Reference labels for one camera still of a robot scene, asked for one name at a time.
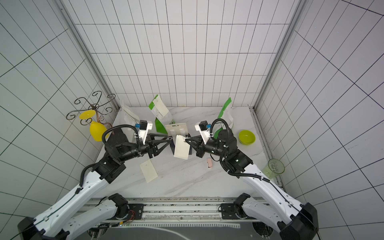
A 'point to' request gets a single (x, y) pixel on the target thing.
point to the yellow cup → (96, 130)
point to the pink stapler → (209, 163)
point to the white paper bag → (125, 116)
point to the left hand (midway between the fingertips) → (167, 142)
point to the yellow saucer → (87, 114)
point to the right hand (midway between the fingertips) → (187, 136)
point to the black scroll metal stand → (96, 107)
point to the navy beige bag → (173, 130)
